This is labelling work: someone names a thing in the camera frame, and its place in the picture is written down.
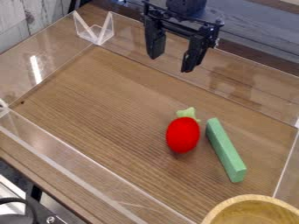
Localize wooden bowl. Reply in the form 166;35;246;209
201;194;299;224

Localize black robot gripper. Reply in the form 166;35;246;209
143;0;225;73

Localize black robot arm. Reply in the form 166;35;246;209
143;0;225;73

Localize clear acrylic corner bracket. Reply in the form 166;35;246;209
73;11;115;46

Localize black metal table clamp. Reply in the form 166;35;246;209
0;183;70;224

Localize clear acrylic enclosure walls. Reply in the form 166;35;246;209
0;4;299;224

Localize red plush strawberry toy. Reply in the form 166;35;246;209
166;107;202;154

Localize green rectangular block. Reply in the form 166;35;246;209
206;118;248;183

